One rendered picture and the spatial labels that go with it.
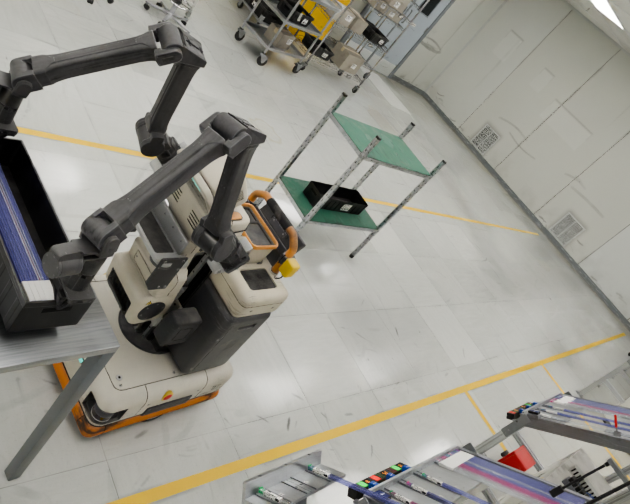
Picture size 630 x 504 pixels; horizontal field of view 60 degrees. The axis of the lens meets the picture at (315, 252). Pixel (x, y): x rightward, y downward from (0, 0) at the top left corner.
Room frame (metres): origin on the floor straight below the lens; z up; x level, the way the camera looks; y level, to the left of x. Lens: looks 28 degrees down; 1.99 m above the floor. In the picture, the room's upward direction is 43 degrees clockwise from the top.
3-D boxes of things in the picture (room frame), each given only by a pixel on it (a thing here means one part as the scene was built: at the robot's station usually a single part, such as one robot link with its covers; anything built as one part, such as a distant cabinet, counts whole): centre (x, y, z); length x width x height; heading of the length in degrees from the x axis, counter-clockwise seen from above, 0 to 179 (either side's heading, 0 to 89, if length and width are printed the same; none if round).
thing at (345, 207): (3.80, 0.16, 0.41); 0.57 x 0.17 x 0.11; 150
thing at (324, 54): (7.52, 1.88, 0.29); 0.40 x 0.30 x 0.14; 150
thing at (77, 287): (0.90, 0.36, 1.04); 0.10 x 0.07 x 0.07; 64
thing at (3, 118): (1.15, 0.87, 1.04); 0.10 x 0.07 x 0.07; 65
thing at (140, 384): (1.70, 0.30, 0.16); 0.67 x 0.64 x 0.25; 155
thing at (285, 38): (6.56, 2.09, 0.30); 0.30 x 0.23 x 0.18; 168
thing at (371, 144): (3.80, 0.16, 0.55); 0.91 x 0.46 x 1.10; 150
